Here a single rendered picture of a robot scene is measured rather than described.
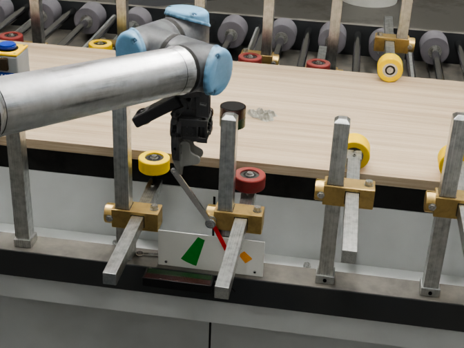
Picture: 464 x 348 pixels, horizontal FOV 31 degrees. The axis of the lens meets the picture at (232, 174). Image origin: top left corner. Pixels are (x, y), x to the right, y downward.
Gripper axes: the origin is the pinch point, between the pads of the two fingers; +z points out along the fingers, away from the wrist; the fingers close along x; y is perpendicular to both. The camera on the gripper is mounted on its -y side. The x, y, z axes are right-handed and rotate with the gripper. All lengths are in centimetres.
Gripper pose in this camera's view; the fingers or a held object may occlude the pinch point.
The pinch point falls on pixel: (177, 168)
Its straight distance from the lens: 184.4
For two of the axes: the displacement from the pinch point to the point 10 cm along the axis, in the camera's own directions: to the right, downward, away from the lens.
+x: 1.5, -4.6, 8.7
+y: 9.9, 1.0, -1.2
